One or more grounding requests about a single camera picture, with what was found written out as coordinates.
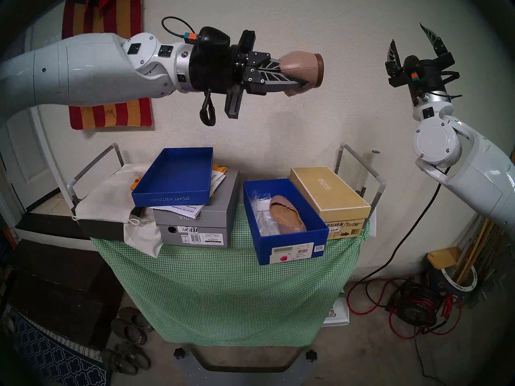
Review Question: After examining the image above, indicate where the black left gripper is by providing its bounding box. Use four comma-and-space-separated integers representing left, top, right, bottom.
189, 27, 308, 119

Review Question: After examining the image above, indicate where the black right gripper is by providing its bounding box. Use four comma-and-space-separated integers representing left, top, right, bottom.
385, 23, 455, 98

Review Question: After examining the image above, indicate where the beige scalloped shoe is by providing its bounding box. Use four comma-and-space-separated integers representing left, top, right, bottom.
279, 51, 325, 97
269, 195, 307, 234

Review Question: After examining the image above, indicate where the blue shoe box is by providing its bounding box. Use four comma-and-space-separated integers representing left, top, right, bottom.
243, 179, 330, 266

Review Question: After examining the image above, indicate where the blue shoe box lid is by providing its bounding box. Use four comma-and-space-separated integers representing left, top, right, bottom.
132, 148, 214, 207

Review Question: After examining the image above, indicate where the gold shoe box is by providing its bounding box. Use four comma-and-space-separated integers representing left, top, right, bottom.
290, 166, 371, 240

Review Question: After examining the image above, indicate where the grey Vionic shoe box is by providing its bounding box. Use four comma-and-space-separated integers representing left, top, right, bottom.
153, 168, 241, 248

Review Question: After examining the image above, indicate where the white labelled cardboard box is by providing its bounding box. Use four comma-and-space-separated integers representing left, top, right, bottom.
322, 292, 350, 327

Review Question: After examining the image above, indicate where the dark brown clog shoe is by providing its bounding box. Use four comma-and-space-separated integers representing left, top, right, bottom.
111, 318, 148, 346
119, 307, 154, 333

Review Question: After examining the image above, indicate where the white plastic pipe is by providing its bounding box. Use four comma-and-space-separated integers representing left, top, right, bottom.
359, 150, 381, 203

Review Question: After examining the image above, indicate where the red yellow striped flag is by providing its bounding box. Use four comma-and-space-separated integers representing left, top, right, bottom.
62, 0, 153, 130

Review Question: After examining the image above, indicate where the clear plastic wrapping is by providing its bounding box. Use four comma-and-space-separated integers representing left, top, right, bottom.
249, 189, 282, 237

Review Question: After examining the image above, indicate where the yellow foam pad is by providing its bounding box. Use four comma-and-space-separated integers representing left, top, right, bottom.
427, 246, 461, 269

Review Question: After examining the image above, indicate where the white cloth dust bag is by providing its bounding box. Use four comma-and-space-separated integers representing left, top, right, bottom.
75, 163, 163, 258

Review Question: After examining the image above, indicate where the blue bucket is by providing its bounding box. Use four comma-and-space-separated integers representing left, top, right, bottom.
426, 269, 479, 305

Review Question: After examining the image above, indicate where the green checkered tablecloth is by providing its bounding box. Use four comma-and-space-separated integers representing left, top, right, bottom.
92, 202, 369, 347

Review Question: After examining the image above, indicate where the white room door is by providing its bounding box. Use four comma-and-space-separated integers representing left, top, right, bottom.
0, 108, 77, 215

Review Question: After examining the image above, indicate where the grey cart base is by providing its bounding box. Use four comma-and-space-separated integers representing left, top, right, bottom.
174, 345, 319, 386

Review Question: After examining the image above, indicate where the dark brown sandal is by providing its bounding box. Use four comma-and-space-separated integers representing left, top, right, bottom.
115, 342, 152, 370
101, 348, 139, 376

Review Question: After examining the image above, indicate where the blue patterned rug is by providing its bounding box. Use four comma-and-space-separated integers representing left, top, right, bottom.
8, 307, 111, 386

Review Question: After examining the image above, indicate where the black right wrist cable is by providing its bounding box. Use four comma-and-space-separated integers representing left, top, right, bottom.
418, 92, 463, 103

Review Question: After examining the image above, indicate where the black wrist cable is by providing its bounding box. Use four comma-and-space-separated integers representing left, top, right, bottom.
162, 16, 198, 42
418, 92, 463, 103

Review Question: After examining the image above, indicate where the black left gripper strap loop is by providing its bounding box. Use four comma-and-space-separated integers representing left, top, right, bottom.
200, 90, 217, 127

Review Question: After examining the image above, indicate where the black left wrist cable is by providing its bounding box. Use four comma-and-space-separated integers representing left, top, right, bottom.
162, 16, 198, 42

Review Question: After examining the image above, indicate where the wall outlet power cable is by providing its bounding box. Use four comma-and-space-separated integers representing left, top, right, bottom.
356, 179, 443, 284

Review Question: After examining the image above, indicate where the wooden tool handles bundle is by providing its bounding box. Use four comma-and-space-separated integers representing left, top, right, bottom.
459, 214, 515, 285

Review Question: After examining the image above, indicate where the white plastic ring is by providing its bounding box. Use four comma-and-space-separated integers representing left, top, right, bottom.
441, 265, 478, 292

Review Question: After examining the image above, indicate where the red extension cord reel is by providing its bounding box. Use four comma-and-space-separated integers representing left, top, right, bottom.
347, 277, 462, 341

